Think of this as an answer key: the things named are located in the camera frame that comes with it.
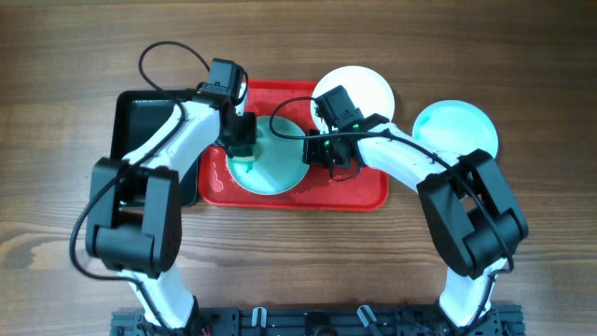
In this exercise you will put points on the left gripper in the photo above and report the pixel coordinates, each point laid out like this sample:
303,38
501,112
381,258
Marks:
248,121

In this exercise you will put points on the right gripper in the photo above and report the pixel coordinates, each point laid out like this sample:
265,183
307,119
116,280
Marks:
310,156

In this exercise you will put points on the green yellow sponge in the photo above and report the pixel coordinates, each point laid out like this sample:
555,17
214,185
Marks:
242,154

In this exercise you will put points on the plate with green stain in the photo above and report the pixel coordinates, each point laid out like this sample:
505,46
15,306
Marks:
277,166
456,126

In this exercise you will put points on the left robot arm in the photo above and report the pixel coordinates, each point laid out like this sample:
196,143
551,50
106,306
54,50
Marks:
133,221

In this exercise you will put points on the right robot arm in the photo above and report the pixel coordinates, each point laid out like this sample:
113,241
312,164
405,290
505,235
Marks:
473,217

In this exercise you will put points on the red tray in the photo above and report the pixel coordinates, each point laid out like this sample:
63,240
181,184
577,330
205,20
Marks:
317,191

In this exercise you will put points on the clean white plate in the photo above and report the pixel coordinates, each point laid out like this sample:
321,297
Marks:
367,89

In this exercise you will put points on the black tray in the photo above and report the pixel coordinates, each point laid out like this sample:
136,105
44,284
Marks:
139,114

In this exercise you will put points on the black mounting rail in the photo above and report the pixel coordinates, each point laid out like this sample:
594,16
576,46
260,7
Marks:
420,320

